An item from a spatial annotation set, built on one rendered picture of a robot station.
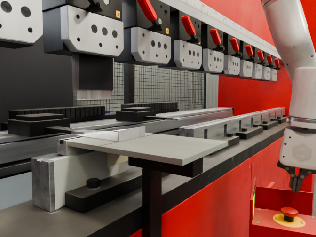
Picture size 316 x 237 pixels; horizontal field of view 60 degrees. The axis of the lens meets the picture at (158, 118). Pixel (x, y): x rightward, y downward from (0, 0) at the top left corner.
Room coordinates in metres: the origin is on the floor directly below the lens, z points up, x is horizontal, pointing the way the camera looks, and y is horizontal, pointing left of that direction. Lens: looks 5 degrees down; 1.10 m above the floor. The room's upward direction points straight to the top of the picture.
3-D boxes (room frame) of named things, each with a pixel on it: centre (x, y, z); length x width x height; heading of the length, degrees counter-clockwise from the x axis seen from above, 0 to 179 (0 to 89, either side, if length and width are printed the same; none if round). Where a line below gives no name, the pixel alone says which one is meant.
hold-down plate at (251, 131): (1.41, -0.48, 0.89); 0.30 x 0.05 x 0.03; 145
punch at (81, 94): (0.62, 0.14, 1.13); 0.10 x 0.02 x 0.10; 145
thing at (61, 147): (0.63, 0.14, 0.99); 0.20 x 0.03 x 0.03; 145
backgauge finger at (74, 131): (0.71, 0.27, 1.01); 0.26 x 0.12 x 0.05; 55
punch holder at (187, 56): (0.92, -0.07, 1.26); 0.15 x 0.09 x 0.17; 145
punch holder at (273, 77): (1.91, -0.76, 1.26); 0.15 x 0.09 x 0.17; 145
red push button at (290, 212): (0.65, -0.32, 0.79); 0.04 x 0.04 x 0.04
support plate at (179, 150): (0.53, 0.02, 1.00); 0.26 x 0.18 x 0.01; 55
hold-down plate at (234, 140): (1.08, -0.25, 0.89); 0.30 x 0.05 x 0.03; 145
